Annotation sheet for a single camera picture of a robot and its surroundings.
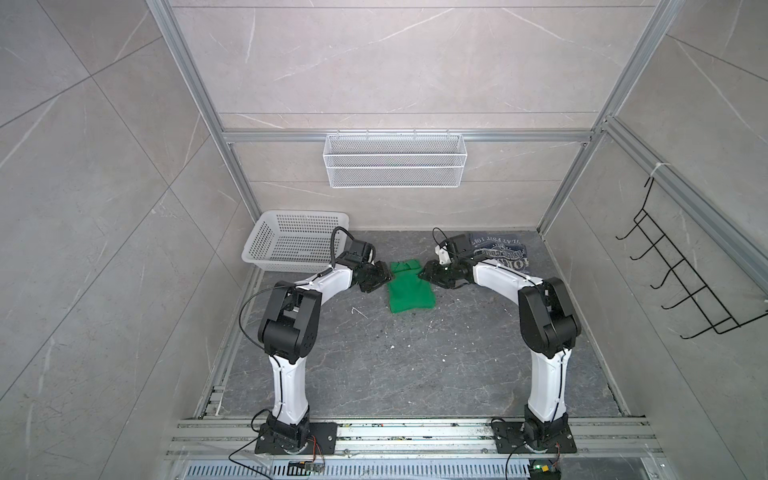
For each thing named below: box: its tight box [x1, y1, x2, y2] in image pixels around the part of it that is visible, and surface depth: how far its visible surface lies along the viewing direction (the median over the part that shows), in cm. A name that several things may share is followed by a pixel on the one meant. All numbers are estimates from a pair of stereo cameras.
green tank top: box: [387, 259, 436, 314], surface depth 99 cm
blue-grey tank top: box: [469, 233, 531, 271], surface depth 113 cm
